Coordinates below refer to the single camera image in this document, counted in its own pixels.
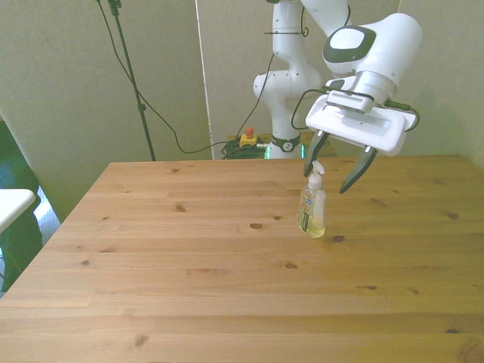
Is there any white rounded table top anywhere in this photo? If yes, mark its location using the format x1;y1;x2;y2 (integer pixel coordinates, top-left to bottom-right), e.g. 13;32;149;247
0;188;37;234

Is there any black tripod stand pole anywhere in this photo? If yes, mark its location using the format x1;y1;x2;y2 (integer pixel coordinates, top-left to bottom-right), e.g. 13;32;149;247
107;0;157;162

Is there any white perforated panel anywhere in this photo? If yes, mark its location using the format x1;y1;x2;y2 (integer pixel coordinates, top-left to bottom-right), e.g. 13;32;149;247
29;184;62;251

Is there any short black wrist cable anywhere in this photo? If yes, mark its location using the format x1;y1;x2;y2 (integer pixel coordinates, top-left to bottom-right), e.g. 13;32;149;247
383;98;421;133
290;87;330;132

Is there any yellow emergency stop button box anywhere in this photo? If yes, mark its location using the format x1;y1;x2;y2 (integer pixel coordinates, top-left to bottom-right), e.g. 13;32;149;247
239;127;266;149

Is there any clear sanitizer pump bottle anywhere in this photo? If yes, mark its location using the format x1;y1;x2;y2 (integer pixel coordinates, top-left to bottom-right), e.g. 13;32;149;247
297;160;327;240

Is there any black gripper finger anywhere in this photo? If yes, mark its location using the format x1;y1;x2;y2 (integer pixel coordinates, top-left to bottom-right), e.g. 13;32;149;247
338;145;379;195
302;130;330;179

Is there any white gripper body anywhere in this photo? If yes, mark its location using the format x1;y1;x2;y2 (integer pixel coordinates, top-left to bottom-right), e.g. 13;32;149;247
305;94;417;157

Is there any long black hanging cable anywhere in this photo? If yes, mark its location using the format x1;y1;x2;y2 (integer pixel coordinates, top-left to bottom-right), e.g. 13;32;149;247
93;0;278;154

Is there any coiled dark cable bundle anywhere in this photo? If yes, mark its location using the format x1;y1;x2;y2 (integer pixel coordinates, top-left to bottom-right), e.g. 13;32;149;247
220;140;268;161

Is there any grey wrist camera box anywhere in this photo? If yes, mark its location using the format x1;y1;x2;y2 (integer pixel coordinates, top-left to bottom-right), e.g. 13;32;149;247
324;88;377;115

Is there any dark green blurry object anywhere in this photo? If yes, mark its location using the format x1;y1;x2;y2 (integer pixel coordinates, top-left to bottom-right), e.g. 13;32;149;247
0;119;43;293

